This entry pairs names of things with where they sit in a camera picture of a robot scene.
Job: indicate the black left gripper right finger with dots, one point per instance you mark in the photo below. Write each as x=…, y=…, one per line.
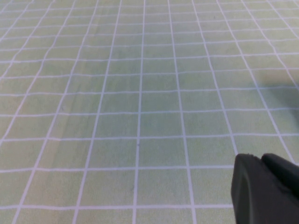
x=285, y=175

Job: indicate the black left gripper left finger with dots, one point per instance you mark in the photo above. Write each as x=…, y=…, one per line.
x=257, y=198

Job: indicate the green white-checked tablecloth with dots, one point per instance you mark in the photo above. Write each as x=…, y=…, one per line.
x=116, y=93

